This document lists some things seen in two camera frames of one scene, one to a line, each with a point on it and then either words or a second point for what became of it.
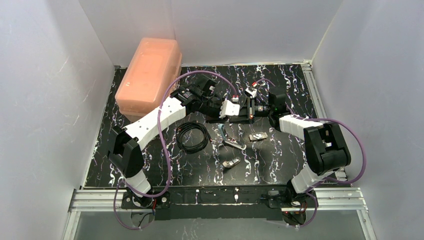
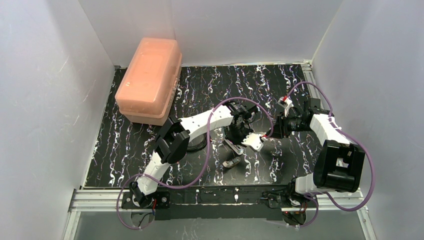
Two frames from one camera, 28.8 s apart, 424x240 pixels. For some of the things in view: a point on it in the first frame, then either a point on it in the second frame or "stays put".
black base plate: (258, 203) stays put
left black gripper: (214, 110) to (236, 134)
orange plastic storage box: (153, 68) stays put
